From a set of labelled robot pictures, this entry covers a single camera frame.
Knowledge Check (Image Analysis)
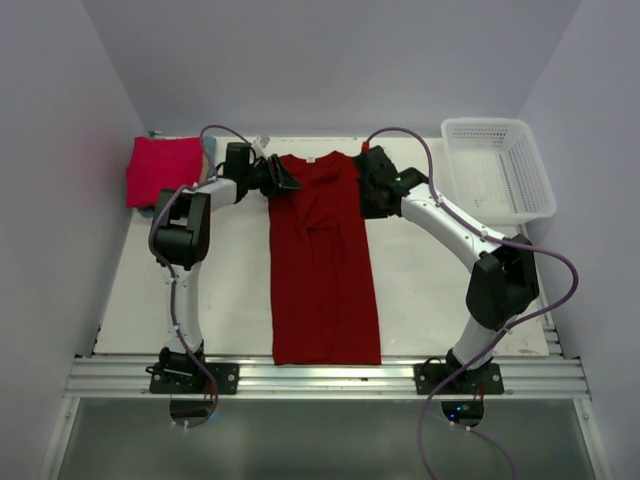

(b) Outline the dark red t shirt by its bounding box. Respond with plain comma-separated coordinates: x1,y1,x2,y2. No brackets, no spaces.
268,151,381,365

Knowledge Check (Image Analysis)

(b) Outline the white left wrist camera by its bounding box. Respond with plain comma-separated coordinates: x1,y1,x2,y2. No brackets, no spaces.
252,135,270,150

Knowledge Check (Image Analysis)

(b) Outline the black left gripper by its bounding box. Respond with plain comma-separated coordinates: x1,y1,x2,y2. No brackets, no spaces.
243,154,301,198

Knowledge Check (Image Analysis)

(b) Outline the aluminium mounting rail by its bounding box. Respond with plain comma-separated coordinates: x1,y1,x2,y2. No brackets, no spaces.
63,355,591,400

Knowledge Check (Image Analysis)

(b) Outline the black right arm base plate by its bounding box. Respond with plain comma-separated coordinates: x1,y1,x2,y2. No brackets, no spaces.
413,358,505,396

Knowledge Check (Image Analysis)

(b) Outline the white perforated plastic basket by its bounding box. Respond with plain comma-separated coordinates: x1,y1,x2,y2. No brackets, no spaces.
441,118,557,226

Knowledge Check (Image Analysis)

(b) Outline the folded pink t shirt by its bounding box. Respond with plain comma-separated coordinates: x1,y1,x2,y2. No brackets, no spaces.
124,135,205,209

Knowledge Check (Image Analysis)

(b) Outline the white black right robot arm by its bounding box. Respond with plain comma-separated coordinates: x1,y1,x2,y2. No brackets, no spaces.
354,145,539,394

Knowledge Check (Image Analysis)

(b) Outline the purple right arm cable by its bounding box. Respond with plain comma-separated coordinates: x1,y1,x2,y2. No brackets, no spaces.
365,126,580,480

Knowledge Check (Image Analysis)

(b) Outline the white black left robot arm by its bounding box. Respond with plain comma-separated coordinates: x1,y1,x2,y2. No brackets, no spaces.
147,142,302,397

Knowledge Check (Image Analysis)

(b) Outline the folded tan t shirt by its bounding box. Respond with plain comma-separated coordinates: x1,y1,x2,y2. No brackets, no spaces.
197,147,210,184

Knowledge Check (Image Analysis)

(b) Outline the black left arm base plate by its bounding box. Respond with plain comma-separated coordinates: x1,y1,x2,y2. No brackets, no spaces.
145,362,240,395

